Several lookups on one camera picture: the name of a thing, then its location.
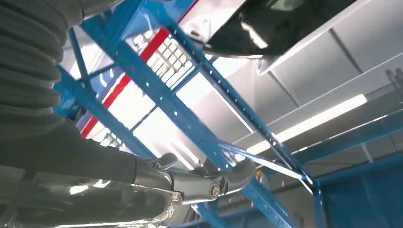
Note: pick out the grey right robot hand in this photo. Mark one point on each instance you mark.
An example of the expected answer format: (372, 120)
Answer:
(78, 176)

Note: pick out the ceiling light tube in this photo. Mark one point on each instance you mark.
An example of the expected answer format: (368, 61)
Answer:
(314, 121)

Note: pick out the glossy black robot shell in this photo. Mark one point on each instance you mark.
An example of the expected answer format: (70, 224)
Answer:
(283, 31)

